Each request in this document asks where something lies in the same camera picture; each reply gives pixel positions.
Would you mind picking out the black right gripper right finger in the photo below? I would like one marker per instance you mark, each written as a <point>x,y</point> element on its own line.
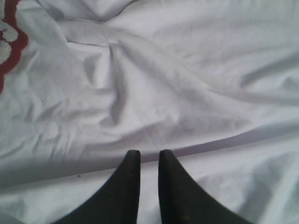
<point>183,201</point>

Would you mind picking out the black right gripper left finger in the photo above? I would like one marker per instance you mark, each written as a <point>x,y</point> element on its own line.
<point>117,201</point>

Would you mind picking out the white t-shirt with red lettering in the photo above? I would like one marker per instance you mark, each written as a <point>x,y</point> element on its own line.
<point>215,81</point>

